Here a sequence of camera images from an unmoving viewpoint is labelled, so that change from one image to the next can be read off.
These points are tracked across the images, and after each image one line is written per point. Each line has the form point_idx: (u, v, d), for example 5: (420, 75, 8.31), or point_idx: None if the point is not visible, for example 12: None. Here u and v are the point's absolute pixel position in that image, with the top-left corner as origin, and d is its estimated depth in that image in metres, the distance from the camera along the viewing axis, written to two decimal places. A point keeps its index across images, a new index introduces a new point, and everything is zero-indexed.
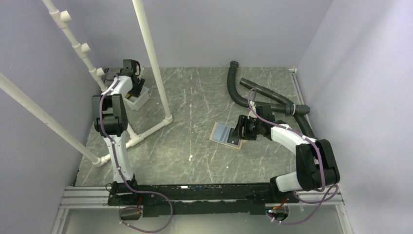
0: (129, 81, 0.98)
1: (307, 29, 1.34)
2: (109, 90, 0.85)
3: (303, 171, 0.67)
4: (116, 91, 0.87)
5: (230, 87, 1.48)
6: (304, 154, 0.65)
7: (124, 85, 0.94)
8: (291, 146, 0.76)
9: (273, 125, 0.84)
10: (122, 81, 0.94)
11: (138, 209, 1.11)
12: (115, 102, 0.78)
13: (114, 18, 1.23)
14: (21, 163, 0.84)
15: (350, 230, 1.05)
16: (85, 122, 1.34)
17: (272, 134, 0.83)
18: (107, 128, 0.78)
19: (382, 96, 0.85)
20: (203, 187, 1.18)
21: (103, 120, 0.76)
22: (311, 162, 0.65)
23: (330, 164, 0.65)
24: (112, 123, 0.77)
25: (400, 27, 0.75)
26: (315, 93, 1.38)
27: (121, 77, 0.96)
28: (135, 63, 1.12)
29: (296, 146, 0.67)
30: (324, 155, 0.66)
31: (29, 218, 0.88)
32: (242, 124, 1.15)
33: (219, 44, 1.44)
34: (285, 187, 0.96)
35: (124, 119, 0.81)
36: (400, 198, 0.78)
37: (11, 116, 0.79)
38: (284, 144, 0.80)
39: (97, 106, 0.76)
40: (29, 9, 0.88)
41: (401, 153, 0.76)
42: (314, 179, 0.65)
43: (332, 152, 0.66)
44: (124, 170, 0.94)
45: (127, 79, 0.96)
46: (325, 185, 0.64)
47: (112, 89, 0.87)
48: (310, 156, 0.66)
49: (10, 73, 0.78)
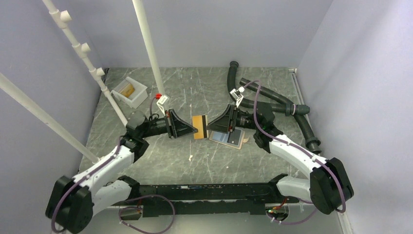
0: (130, 158, 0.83)
1: (306, 29, 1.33)
2: (86, 174, 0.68)
3: (319, 198, 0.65)
4: (92, 176, 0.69)
5: (230, 87, 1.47)
6: (322, 179, 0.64)
7: (116, 165, 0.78)
8: (293, 160, 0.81)
9: (271, 138, 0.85)
10: (114, 160, 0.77)
11: (138, 209, 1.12)
12: (78, 201, 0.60)
13: (114, 17, 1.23)
14: (21, 163, 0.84)
15: (350, 230, 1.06)
16: (85, 122, 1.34)
17: (272, 147, 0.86)
18: (58, 218, 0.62)
19: (382, 96, 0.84)
20: (203, 187, 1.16)
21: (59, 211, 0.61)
22: (328, 185, 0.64)
23: (345, 183, 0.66)
24: (64, 218, 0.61)
25: (400, 27, 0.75)
26: (315, 93, 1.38)
27: (120, 153, 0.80)
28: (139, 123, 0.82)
29: (311, 173, 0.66)
30: (337, 174, 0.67)
31: (28, 217, 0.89)
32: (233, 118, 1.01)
33: (218, 43, 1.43)
34: (287, 191, 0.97)
35: (87, 211, 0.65)
36: (399, 199, 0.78)
37: (12, 116, 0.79)
38: (283, 155, 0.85)
39: (58, 194, 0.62)
40: (29, 10, 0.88)
41: (401, 154, 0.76)
42: (334, 201, 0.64)
43: (345, 172, 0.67)
44: (115, 188, 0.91)
45: (126, 156, 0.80)
46: (345, 206, 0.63)
47: (89, 171, 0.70)
48: (327, 180, 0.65)
49: (10, 73, 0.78)
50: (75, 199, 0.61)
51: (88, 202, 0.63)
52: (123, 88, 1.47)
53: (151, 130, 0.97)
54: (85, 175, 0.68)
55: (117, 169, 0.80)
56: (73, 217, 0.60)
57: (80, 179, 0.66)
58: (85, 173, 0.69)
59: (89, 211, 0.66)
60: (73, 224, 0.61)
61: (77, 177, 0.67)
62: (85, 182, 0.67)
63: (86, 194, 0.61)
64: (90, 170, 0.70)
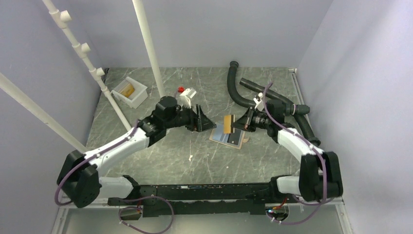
0: (146, 142, 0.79)
1: (306, 29, 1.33)
2: (97, 153, 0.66)
3: (304, 185, 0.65)
4: (102, 155, 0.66)
5: (230, 87, 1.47)
6: (310, 165, 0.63)
7: (128, 148, 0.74)
8: (294, 151, 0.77)
9: (281, 127, 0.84)
10: (127, 142, 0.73)
11: (138, 209, 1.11)
12: (84, 180, 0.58)
13: (114, 17, 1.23)
14: (21, 164, 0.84)
15: (350, 230, 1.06)
16: (85, 122, 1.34)
17: (279, 136, 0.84)
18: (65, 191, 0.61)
19: (382, 96, 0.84)
20: (203, 187, 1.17)
21: (65, 184, 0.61)
22: (316, 173, 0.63)
23: (335, 178, 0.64)
24: (71, 192, 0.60)
25: (400, 27, 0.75)
26: (315, 93, 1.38)
27: (135, 135, 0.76)
28: (170, 107, 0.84)
29: (302, 156, 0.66)
30: (329, 166, 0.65)
31: (28, 217, 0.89)
32: (248, 114, 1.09)
33: (218, 43, 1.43)
34: (285, 189, 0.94)
35: (93, 190, 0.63)
36: (400, 199, 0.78)
37: (11, 116, 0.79)
38: (289, 146, 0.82)
39: (68, 167, 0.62)
40: (29, 9, 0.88)
41: (402, 154, 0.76)
42: (317, 190, 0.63)
43: (338, 166, 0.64)
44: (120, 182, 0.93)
45: (140, 141, 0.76)
46: (326, 198, 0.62)
47: (101, 149, 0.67)
48: (315, 168, 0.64)
49: (10, 73, 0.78)
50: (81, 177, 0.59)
51: (94, 181, 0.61)
52: (123, 88, 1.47)
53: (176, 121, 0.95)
54: (97, 153, 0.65)
55: (129, 151, 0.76)
56: (77, 193, 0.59)
57: (90, 157, 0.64)
58: (96, 151, 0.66)
59: (94, 189, 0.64)
60: (78, 200, 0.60)
61: (88, 153, 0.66)
62: (95, 160, 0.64)
63: (93, 174, 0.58)
64: (101, 148, 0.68)
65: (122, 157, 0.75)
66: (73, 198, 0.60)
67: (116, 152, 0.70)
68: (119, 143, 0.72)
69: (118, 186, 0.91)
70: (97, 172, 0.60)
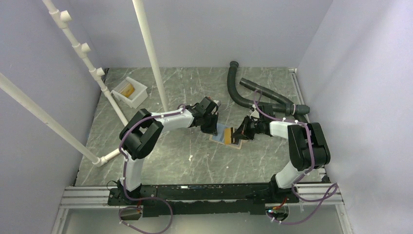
0: (189, 121, 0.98)
1: (306, 29, 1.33)
2: (161, 115, 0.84)
3: (294, 152, 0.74)
4: (163, 118, 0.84)
5: (230, 87, 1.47)
6: (295, 132, 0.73)
7: (178, 120, 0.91)
8: (284, 135, 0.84)
9: (272, 119, 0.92)
10: (179, 115, 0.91)
11: (138, 209, 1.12)
12: (152, 130, 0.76)
13: (114, 17, 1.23)
14: (21, 163, 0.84)
15: (350, 230, 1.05)
16: (85, 122, 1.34)
17: (271, 127, 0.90)
18: (127, 140, 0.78)
19: (381, 95, 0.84)
20: (203, 187, 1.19)
21: (130, 133, 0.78)
22: (303, 139, 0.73)
23: (319, 142, 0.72)
24: (134, 141, 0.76)
25: (400, 27, 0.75)
26: (315, 93, 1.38)
27: (184, 111, 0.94)
28: (212, 104, 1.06)
29: (289, 127, 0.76)
30: (314, 136, 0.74)
31: (29, 217, 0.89)
32: (244, 122, 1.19)
33: (218, 43, 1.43)
34: (284, 182, 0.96)
35: (151, 145, 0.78)
36: (400, 198, 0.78)
37: (11, 116, 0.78)
38: (279, 133, 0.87)
39: (137, 119, 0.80)
40: (29, 9, 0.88)
41: (402, 154, 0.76)
42: (305, 156, 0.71)
43: (322, 133, 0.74)
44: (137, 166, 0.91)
45: (186, 117, 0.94)
46: (314, 162, 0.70)
47: (163, 114, 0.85)
48: (302, 136, 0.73)
49: (10, 74, 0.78)
50: (149, 128, 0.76)
51: (157, 135, 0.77)
52: (123, 89, 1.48)
53: (206, 117, 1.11)
54: (161, 114, 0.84)
55: (176, 123, 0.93)
56: (143, 142, 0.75)
57: (156, 116, 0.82)
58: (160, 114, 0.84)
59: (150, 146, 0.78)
60: (138, 148, 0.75)
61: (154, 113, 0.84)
62: (159, 119, 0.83)
63: (159, 126, 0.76)
64: (163, 113, 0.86)
65: (170, 126, 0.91)
66: (134, 146, 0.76)
67: (170, 120, 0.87)
68: (174, 114, 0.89)
69: (135, 168, 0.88)
70: (161, 128, 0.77)
